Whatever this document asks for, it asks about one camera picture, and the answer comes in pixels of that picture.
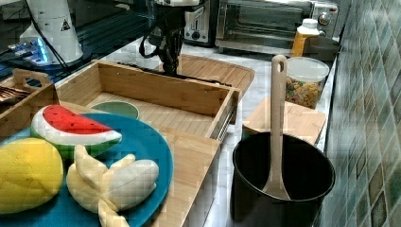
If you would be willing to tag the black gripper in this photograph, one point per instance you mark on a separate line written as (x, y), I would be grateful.
(171, 23)

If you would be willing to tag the bamboo drawer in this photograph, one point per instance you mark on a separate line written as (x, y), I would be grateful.
(200, 108)

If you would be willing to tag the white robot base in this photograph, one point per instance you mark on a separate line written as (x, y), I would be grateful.
(54, 38)

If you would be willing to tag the black two-slot toaster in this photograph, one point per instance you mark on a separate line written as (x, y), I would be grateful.
(201, 28)

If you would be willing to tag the bamboo cutting board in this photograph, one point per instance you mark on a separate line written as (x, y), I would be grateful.
(212, 79)

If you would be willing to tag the silver toaster oven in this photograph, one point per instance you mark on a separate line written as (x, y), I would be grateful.
(269, 26)

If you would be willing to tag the small green dish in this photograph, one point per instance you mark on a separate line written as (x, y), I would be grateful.
(118, 107)

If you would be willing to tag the blue plate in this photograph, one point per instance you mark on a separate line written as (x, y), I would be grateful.
(139, 139)

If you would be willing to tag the orange juice bottle white cap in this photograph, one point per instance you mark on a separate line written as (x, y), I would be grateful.
(308, 28)

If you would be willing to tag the clear cereal container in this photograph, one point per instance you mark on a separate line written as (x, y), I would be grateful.
(305, 79)

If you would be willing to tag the toy watermelon slice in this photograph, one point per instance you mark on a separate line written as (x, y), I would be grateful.
(65, 129)

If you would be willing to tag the bamboo tea box tray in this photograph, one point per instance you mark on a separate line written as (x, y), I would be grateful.
(41, 91)

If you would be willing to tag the container with bamboo lid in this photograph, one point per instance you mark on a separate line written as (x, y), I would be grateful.
(299, 121)

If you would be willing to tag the toy peeled banana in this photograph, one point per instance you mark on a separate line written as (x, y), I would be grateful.
(108, 190)

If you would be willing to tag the wooden spoon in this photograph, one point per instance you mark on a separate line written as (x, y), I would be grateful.
(276, 132)

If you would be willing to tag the toy yellow lemon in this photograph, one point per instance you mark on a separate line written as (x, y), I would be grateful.
(31, 174)

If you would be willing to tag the black utensil pot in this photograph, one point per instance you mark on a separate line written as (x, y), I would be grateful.
(308, 177)

